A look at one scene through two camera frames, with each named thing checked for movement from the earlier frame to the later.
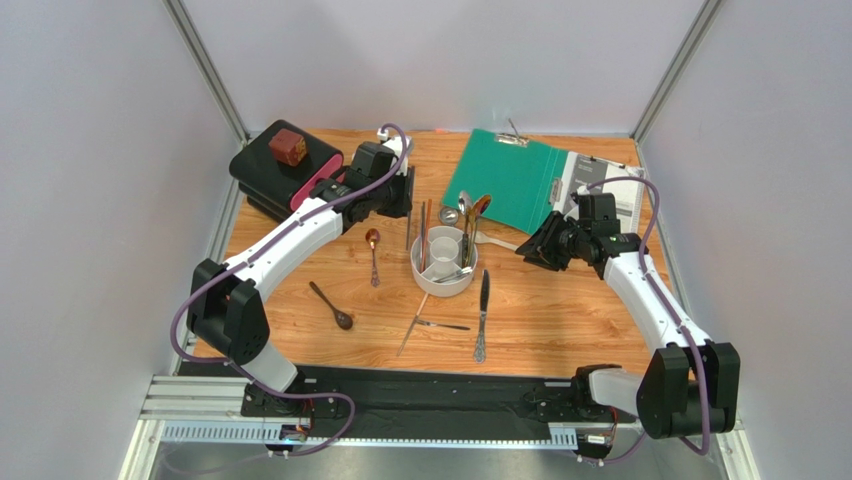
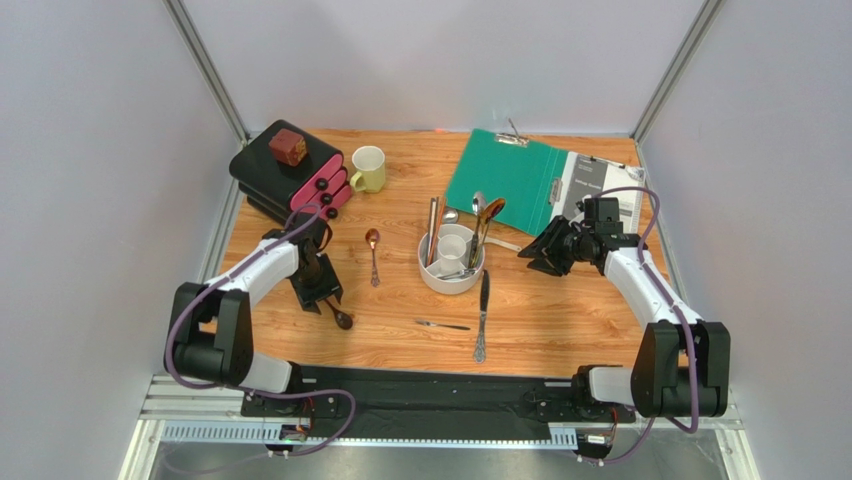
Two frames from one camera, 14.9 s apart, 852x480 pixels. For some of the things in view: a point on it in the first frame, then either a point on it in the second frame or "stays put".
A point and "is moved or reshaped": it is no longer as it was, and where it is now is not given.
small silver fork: x=431 y=324 stays put
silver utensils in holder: x=463 y=272 stays put
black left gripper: x=405 y=203 → x=330 y=285
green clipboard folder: x=524 y=178 stays put
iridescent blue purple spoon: x=478 y=210 is moved or reshaped
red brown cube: x=289 y=146 stays put
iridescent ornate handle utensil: x=373 y=238 stays put
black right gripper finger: x=534 y=245 stays put
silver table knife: x=480 y=351 stays put
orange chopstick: x=426 y=236 → x=438 y=228
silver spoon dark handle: x=465 y=203 is moved or reshaped
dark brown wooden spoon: x=342 y=318 stays put
